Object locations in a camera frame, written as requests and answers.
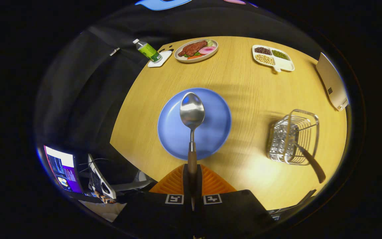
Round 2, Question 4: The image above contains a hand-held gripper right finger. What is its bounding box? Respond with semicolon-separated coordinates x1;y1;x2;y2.
194;164;276;239

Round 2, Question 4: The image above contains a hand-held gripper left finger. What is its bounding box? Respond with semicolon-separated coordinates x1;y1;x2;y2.
113;164;193;239

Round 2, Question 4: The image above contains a wooden handle metal fork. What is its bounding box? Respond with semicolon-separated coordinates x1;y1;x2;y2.
292;142;326;184

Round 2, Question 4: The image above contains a wooden handle metal spoon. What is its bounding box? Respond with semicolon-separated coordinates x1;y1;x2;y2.
180;92;205;211

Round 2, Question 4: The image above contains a grey metal bar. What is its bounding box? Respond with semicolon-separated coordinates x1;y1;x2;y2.
115;170;155;192

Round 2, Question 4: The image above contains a white cloth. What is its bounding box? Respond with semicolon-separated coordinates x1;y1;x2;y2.
78;199;127;223

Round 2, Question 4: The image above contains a white keyboard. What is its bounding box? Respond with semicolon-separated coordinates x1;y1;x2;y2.
88;153;117;199

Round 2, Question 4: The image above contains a blue round plate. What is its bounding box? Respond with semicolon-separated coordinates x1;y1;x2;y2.
157;88;232;161

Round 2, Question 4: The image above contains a computer monitor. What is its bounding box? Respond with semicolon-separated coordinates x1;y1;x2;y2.
43;145;84;194

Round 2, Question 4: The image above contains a beige round food plate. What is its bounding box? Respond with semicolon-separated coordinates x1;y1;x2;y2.
174;39;219;63

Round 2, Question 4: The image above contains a white square coaster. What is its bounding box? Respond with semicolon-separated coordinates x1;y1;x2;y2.
148;50;172;68

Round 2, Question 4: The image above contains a white divided dish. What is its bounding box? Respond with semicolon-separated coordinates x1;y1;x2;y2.
252;44;295;73

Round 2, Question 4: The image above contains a yellow beans portion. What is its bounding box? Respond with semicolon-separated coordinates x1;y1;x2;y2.
255;54;275;65

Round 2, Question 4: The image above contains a green label plastic bottle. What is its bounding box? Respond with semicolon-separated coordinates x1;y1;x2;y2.
133;39;162;63

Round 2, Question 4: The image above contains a green beans portion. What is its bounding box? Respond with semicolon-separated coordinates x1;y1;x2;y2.
272;50;290;61

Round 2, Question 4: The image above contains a white toaster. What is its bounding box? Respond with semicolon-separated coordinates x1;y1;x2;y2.
316;52;349;111

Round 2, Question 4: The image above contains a brown meat piece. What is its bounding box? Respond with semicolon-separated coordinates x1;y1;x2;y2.
178;40;209;57

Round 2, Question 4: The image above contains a square metal wire basket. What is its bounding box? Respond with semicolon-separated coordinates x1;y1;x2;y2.
266;109;320;166

